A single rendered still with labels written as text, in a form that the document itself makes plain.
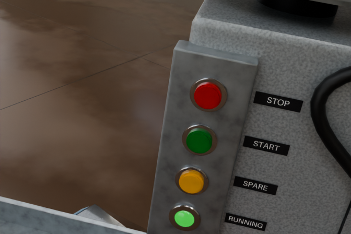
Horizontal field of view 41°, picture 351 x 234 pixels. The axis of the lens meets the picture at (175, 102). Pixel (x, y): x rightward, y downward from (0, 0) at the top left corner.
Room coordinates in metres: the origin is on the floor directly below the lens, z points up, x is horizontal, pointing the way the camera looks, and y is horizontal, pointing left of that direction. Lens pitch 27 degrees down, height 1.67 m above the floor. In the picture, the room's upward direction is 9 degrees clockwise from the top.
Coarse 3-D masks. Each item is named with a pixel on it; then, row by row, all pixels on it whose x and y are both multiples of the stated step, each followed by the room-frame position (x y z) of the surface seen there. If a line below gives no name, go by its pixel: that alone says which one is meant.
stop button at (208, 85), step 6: (204, 84) 0.40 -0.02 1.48; (210, 84) 0.40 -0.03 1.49; (198, 90) 0.40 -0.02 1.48; (204, 90) 0.40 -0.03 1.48; (210, 90) 0.40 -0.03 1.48; (216, 90) 0.40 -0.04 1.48; (198, 96) 0.40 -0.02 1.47; (204, 96) 0.40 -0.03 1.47; (210, 96) 0.40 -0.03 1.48; (216, 96) 0.40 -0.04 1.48; (198, 102) 0.40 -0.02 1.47; (204, 102) 0.40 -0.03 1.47; (210, 102) 0.40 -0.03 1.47; (216, 102) 0.40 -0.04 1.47; (204, 108) 0.40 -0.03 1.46; (210, 108) 0.40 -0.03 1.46
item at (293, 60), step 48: (240, 0) 0.50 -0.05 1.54; (240, 48) 0.42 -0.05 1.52; (288, 48) 0.41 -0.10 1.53; (336, 48) 0.41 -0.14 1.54; (288, 96) 0.41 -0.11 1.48; (336, 96) 0.41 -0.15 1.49; (240, 144) 0.42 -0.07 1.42; (288, 144) 0.41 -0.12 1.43; (240, 192) 0.42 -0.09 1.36; (288, 192) 0.41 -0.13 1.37; (336, 192) 0.40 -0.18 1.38
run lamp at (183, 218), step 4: (180, 212) 0.40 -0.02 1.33; (184, 212) 0.40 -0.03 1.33; (188, 212) 0.40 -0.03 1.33; (176, 216) 0.40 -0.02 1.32; (180, 216) 0.40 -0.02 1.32; (184, 216) 0.40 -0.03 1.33; (188, 216) 0.40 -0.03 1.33; (192, 216) 0.40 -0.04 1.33; (176, 220) 0.40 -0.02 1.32; (180, 220) 0.40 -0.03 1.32; (184, 220) 0.40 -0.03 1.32; (188, 220) 0.40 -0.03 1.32; (192, 220) 0.40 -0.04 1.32; (180, 224) 0.40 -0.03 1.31; (184, 224) 0.40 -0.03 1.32; (188, 224) 0.40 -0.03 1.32
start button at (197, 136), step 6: (192, 132) 0.40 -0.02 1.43; (198, 132) 0.40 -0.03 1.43; (204, 132) 0.40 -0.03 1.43; (186, 138) 0.40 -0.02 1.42; (192, 138) 0.40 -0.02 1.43; (198, 138) 0.40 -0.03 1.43; (204, 138) 0.40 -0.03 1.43; (210, 138) 0.40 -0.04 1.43; (186, 144) 0.40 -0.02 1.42; (192, 144) 0.40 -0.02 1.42; (198, 144) 0.40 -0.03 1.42; (204, 144) 0.40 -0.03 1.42; (210, 144) 0.40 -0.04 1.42; (192, 150) 0.40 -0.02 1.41; (198, 150) 0.40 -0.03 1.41; (204, 150) 0.40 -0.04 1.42
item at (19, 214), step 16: (0, 208) 0.62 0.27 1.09; (16, 208) 0.61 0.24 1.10; (32, 208) 0.61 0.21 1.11; (48, 208) 0.62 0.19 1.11; (0, 224) 0.61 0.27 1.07; (16, 224) 0.61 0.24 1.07; (32, 224) 0.61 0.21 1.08; (48, 224) 0.61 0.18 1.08; (64, 224) 0.60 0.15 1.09; (80, 224) 0.60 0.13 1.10; (96, 224) 0.60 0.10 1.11; (112, 224) 0.61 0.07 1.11
